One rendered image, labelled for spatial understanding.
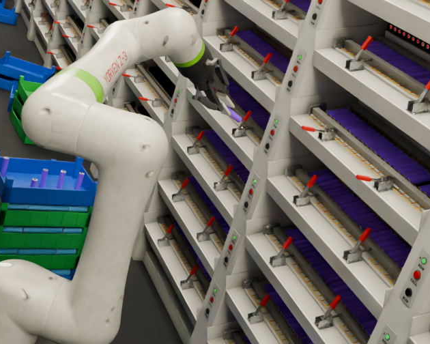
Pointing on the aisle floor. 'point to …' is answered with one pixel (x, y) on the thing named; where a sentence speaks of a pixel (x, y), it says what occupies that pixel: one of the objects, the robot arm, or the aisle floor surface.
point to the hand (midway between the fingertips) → (224, 104)
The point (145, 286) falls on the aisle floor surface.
